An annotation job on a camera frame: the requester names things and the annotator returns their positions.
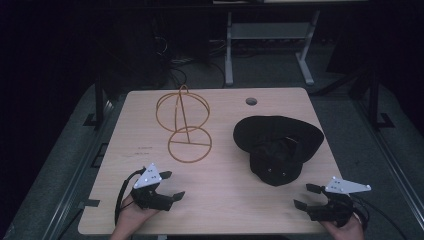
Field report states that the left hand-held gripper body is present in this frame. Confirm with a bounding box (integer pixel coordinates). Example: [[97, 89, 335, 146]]
[[130, 162, 174, 212]]

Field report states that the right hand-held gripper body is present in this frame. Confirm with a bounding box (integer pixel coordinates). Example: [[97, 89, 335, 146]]
[[306, 176, 372, 228]]

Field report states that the person's right hand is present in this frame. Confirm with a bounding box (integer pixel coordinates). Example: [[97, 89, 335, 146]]
[[319, 213, 366, 240]]

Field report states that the person's left hand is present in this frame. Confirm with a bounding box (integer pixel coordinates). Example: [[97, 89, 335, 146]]
[[109, 194, 160, 240]]

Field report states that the dark tape strip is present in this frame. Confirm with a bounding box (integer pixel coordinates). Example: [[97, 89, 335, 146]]
[[79, 198, 101, 208]]

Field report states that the black bucket hat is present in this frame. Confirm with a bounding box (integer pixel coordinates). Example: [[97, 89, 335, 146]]
[[232, 115, 325, 187]]

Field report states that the black metal stand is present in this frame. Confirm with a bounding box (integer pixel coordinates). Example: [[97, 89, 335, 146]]
[[83, 76, 111, 129], [366, 66, 396, 129]]

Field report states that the grey metal stand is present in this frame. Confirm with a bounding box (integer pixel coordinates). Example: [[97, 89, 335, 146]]
[[223, 9, 321, 87]]

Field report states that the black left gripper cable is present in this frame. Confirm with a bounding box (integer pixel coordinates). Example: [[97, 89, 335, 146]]
[[114, 167, 147, 226]]

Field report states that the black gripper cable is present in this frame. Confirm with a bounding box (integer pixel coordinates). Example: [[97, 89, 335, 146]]
[[349, 194, 409, 240], [114, 167, 147, 226]]

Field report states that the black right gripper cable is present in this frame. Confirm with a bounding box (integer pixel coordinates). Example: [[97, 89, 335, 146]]
[[349, 194, 409, 240]]

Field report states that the gold wire hat stand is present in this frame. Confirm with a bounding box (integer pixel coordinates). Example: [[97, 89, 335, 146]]
[[155, 84, 213, 164]]

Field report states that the aluminium floor rail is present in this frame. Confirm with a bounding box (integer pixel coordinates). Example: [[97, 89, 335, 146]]
[[353, 99, 424, 231], [41, 99, 116, 240]]

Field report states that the bundle of floor cables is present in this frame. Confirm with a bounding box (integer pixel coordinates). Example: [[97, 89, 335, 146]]
[[153, 33, 228, 89]]

